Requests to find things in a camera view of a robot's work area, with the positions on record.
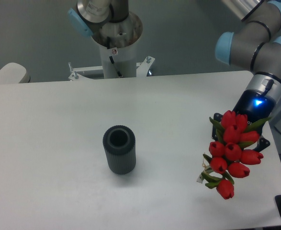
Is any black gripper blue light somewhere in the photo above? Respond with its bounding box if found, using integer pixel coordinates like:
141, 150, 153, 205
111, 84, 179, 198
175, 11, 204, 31
212, 90, 276, 152

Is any red tulip bouquet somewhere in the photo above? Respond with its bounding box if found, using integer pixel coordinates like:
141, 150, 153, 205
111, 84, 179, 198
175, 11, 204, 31
197, 110, 270, 200

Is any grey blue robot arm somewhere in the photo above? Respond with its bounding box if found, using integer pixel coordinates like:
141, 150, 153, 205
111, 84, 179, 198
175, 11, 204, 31
67, 0, 281, 132

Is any dark grey ribbed vase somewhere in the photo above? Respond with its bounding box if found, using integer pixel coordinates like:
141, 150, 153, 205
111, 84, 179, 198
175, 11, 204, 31
102, 125, 136, 175

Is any beige chair armrest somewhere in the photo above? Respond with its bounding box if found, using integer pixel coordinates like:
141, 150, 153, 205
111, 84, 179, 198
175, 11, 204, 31
0, 62, 31, 85

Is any white metal base bracket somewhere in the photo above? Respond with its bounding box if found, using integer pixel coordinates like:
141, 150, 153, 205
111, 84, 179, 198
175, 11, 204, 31
68, 56, 155, 81

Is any black cable on pedestal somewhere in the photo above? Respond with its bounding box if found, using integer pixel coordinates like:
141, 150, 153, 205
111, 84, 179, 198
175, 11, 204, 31
106, 35, 123, 78

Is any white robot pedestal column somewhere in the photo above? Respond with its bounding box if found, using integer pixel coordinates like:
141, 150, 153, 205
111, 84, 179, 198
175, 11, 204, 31
90, 11, 144, 79

